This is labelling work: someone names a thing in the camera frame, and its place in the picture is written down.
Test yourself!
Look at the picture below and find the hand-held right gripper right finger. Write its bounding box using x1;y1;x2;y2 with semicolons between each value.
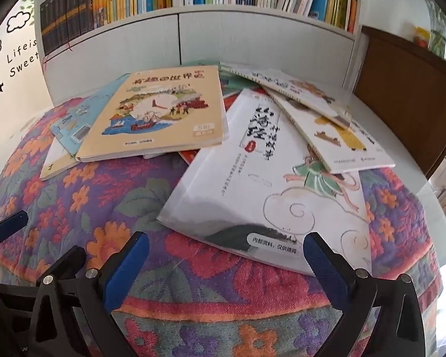
303;232;434;357

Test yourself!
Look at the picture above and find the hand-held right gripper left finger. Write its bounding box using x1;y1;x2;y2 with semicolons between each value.
26;232;151;357

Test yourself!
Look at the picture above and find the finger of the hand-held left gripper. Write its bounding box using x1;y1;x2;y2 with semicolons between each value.
41;245;87;279
0;211;29;246

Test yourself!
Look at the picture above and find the white book mermaid figure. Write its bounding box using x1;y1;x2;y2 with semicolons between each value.
40;137;80;181

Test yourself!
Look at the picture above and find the white book green-dress figure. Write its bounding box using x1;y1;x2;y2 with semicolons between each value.
157;88;373;276

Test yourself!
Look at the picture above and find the white book yellow-robed figure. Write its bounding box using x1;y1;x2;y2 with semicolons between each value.
271;89;396;174

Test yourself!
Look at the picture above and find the light blue illustrated book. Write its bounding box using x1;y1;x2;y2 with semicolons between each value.
50;74;131;157

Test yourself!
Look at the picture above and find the beige book ship illustration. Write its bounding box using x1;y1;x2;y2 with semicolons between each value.
75;64;229;163

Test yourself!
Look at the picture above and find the white book orange figure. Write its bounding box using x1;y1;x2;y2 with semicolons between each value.
219;63;357;131

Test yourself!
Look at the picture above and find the floral blanket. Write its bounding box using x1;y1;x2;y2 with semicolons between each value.
0;97;445;357

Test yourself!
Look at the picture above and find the brown wooden cabinet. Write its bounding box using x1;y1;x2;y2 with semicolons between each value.
353;26;446;179

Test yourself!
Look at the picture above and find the white bookshelf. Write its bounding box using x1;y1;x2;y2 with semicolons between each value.
33;0;365;108

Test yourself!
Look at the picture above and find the vase with green plant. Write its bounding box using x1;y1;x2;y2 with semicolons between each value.
412;0;446;60

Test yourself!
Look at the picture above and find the black lettering wall decal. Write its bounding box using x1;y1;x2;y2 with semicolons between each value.
5;41;41;79

